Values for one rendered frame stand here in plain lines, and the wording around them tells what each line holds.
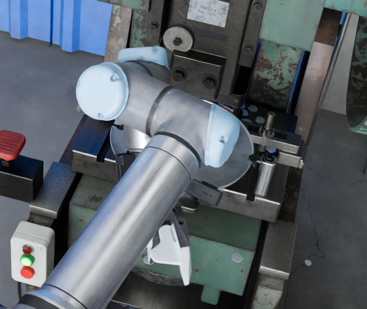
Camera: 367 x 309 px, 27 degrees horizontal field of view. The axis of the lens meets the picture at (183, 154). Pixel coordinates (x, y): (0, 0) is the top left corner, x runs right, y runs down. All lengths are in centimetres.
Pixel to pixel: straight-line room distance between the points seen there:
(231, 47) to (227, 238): 39
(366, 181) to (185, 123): 184
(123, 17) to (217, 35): 48
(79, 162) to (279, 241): 45
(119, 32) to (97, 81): 86
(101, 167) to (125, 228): 71
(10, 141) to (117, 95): 57
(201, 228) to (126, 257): 67
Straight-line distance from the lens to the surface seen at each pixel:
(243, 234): 158
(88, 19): 299
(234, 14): 140
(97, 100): 103
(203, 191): 119
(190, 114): 100
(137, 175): 95
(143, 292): 187
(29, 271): 159
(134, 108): 102
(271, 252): 157
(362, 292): 243
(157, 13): 140
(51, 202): 159
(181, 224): 114
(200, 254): 159
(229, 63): 146
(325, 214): 261
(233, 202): 159
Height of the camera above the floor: 180
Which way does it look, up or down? 42 degrees down
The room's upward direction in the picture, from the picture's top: 10 degrees clockwise
